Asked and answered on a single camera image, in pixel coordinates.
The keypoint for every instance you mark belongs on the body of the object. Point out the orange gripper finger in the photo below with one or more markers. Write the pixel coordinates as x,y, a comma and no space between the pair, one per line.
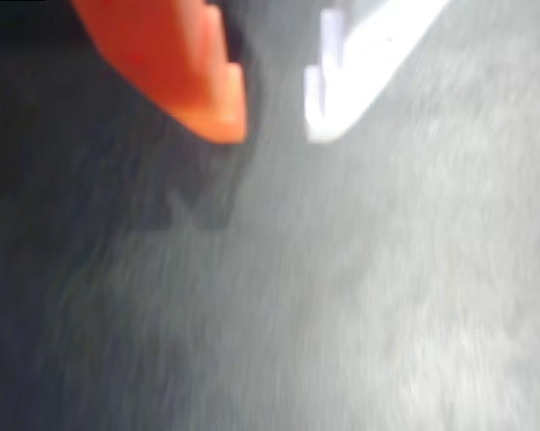
170,63

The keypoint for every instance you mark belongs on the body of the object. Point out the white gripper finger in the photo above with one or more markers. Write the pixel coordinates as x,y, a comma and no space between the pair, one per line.
355,76

